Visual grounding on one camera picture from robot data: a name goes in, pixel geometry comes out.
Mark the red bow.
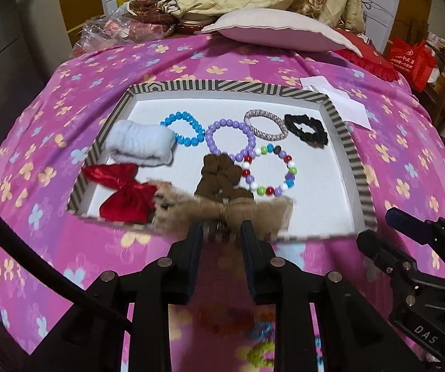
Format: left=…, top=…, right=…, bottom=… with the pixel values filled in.
left=83, top=163, right=158, bottom=224

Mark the striped cardboard box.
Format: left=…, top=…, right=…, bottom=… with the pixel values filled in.
left=68, top=79, right=378, bottom=243

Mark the burlap bow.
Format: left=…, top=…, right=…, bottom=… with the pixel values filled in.
left=149, top=180, right=296, bottom=239

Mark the purple bead bracelet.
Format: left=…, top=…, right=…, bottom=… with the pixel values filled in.
left=206, top=119, right=256, bottom=162

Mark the white paper sheet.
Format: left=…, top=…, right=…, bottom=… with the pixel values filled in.
left=300, top=77, right=373, bottom=130

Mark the blue green bead bracelet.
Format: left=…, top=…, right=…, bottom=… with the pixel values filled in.
left=246, top=320, right=281, bottom=363

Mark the red frilled cushion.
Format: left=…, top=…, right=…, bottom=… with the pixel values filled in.
left=336, top=33, right=399, bottom=82

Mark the white fluffy scrunchie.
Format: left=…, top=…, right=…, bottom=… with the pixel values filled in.
left=104, top=120, right=177, bottom=167

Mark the pale pink pillow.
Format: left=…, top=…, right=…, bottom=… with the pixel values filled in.
left=201, top=8, right=358, bottom=53

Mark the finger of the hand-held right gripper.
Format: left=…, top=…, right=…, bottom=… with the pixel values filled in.
left=357, top=230, right=417, bottom=280
left=386, top=208, right=434, bottom=241

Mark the black cable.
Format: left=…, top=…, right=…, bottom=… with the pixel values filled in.
left=0, top=192, right=130, bottom=322

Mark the red bag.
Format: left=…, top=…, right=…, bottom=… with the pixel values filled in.
left=387, top=38, right=438, bottom=93

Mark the black scrunchie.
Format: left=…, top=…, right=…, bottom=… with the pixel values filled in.
left=284, top=113, right=328, bottom=149

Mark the brown round tin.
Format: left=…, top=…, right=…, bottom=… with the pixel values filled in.
left=176, top=15, right=213, bottom=35

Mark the multicolour bead bracelet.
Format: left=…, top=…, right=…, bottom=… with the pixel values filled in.
left=242, top=144, right=298, bottom=198

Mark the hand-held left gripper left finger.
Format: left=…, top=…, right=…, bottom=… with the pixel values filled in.
left=31, top=221, right=204, bottom=372

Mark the brown scrunchie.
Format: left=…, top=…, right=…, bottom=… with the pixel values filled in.
left=194, top=154, right=256, bottom=202

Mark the silver grey bracelet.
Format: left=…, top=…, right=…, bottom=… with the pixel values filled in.
left=244, top=109, right=288, bottom=140

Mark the clear plastic bag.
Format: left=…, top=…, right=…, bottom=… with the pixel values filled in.
left=73, top=10, right=177, bottom=53

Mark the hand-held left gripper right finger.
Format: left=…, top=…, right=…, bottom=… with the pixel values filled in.
left=241, top=220, right=428, bottom=372

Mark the pink floral blanket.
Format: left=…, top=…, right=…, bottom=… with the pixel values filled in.
left=0, top=33, right=445, bottom=372

